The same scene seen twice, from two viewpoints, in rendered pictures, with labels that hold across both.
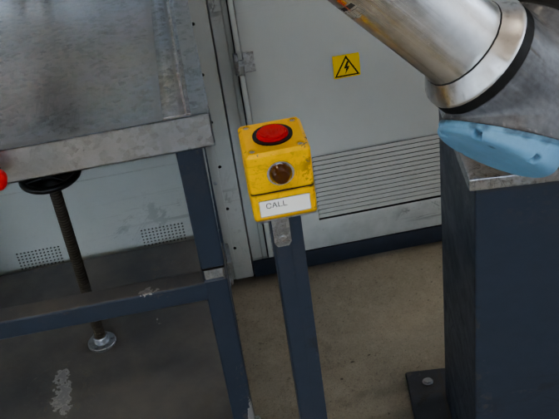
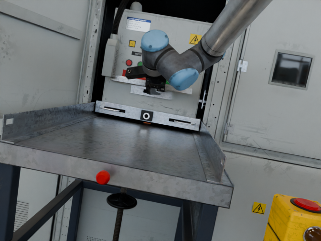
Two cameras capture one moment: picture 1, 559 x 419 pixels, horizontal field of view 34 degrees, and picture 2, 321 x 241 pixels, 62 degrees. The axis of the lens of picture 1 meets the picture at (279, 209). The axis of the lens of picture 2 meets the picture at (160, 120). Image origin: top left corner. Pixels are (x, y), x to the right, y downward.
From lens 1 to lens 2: 70 cm
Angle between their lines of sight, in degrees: 28
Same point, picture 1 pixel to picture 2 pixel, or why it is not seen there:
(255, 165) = (297, 222)
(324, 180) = not seen: outside the picture
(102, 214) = (130, 233)
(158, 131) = (201, 187)
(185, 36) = not seen: hidden behind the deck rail
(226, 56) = not seen: hidden behind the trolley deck
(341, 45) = (260, 198)
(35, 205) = (105, 217)
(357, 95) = (259, 223)
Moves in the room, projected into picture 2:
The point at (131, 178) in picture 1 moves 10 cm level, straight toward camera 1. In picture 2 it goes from (148, 222) to (148, 232)
